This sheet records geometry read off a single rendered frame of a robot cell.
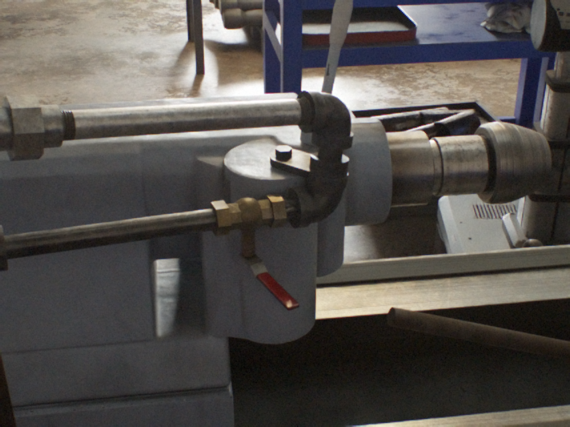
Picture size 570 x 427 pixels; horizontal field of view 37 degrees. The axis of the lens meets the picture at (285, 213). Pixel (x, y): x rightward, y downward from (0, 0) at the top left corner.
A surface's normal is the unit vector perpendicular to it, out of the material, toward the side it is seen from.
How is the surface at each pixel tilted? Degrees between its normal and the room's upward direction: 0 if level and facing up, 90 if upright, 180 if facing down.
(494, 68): 0
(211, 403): 89
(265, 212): 68
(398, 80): 0
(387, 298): 0
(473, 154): 42
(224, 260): 79
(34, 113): 56
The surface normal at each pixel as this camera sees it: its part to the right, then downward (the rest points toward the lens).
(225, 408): 0.14, 0.47
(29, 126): 0.44, -0.15
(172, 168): 0.14, 0.15
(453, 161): 0.11, -0.14
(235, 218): 0.37, 0.07
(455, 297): 0.00, -0.88
